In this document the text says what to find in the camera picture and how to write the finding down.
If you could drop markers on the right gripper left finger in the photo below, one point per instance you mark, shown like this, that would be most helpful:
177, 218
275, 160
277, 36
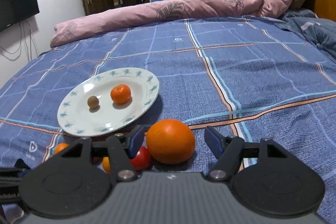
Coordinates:
120, 149

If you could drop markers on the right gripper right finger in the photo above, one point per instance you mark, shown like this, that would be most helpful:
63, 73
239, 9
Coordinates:
229, 152

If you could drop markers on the mandarin small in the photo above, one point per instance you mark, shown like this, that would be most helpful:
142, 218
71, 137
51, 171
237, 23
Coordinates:
106, 165

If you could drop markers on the red cherry tomato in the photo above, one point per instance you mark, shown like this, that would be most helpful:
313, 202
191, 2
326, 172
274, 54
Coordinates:
142, 160

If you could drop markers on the large orange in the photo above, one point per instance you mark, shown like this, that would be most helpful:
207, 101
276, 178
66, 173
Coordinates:
170, 141

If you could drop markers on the white floral plate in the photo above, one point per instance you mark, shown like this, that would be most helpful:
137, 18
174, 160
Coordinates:
77, 119

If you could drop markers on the blue plaid bed sheet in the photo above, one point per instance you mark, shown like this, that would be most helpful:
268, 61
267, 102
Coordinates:
244, 76

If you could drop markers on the grey blue blanket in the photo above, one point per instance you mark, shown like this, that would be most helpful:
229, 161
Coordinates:
307, 25

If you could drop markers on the pink folded duvet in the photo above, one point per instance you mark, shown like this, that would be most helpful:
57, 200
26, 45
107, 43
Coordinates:
162, 11

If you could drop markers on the black wall television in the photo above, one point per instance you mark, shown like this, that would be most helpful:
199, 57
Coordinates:
15, 11

